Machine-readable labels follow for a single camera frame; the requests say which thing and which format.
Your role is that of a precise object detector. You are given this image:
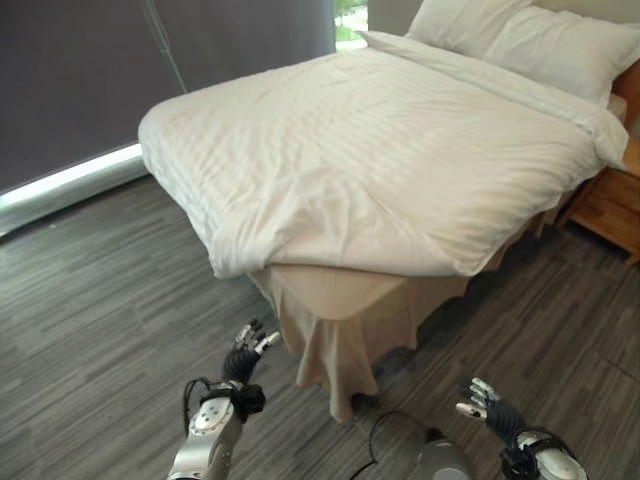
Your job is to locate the dark grey roller blind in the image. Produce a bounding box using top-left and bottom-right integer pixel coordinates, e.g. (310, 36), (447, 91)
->
(0, 0), (337, 199)

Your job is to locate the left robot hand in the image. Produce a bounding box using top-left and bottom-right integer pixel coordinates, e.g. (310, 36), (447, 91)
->
(221, 318), (282, 385)

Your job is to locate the white pillow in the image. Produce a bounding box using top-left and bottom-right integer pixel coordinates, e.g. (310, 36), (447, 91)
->
(404, 0), (535, 60)
(482, 5), (640, 107)

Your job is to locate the white striped duvet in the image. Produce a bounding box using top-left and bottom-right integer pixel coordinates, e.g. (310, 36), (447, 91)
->
(137, 29), (630, 280)

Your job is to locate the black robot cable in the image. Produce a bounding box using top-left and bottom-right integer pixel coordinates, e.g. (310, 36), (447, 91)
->
(349, 410), (432, 480)

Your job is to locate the wooden nightstand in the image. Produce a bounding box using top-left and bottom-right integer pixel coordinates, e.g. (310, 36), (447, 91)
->
(557, 167), (640, 269)

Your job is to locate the blind pull cord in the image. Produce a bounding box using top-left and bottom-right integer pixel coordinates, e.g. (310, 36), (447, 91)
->
(144, 0), (189, 95)

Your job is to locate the beige bed skirt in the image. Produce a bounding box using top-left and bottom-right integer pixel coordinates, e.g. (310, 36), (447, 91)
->
(249, 207), (564, 424)

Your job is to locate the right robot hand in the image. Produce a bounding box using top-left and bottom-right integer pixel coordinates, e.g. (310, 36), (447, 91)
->
(454, 377), (527, 443)

